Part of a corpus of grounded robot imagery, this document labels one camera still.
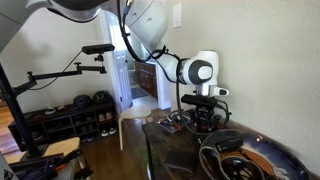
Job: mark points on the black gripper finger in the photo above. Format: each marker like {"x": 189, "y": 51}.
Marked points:
{"x": 215, "y": 123}
{"x": 200, "y": 124}

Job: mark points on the grey case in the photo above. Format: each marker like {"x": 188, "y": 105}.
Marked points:
{"x": 5, "y": 170}

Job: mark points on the black leather wallet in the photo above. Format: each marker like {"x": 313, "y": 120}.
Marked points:
{"x": 180, "y": 160}

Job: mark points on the black white sneaker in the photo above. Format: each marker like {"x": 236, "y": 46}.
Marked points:
{"x": 112, "y": 130}
{"x": 104, "y": 132}

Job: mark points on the light wooden board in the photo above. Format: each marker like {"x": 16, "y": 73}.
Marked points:
{"x": 63, "y": 146}

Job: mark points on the white light switch plate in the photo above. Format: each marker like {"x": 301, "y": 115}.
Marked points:
{"x": 177, "y": 15}

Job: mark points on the dark floor mat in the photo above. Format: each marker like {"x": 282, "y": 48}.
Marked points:
{"x": 138, "y": 92}

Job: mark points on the small white shelf item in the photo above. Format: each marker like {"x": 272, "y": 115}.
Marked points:
{"x": 49, "y": 110}

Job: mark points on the white door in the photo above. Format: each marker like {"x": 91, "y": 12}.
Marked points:
{"x": 121, "y": 76}

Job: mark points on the dark wooden cabinet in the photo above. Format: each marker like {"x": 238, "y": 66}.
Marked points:
{"x": 146, "y": 78}

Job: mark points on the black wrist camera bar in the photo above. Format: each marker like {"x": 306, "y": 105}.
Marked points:
{"x": 196, "y": 100}

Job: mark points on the light wooden stool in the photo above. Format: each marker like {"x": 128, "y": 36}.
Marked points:
{"x": 135, "y": 112}

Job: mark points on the black rectangular power adapter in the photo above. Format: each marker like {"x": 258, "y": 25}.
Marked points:
{"x": 230, "y": 144}

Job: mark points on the dark wooden console desk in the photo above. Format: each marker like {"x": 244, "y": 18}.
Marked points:
{"x": 160, "y": 136}

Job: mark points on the glossy black small bowl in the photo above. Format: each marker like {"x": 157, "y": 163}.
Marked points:
{"x": 240, "y": 168}

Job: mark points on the black folded tripod bundle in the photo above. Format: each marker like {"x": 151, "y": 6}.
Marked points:
{"x": 40, "y": 165}

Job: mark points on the dark wooden shoe shelf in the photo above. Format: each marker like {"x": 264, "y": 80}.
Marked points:
{"x": 66, "y": 111}

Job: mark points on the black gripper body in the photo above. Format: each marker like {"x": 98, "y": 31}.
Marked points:
{"x": 206, "y": 111}

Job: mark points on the black stereo camera bar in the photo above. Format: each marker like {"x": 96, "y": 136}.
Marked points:
{"x": 98, "y": 49}

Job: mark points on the white pink shoe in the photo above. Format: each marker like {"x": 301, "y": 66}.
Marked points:
{"x": 102, "y": 117}
{"x": 109, "y": 115}

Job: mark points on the black bicycle helmet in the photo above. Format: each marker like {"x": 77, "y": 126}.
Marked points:
{"x": 82, "y": 101}
{"x": 102, "y": 97}

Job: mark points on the large blue ceramic bowl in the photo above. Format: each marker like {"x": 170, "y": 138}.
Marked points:
{"x": 283, "y": 156}

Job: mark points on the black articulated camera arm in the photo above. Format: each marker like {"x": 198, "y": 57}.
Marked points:
{"x": 56, "y": 74}

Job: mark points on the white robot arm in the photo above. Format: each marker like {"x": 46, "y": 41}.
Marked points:
{"x": 196, "y": 70}

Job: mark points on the black stand pole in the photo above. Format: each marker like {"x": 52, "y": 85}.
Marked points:
{"x": 15, "y": 110}

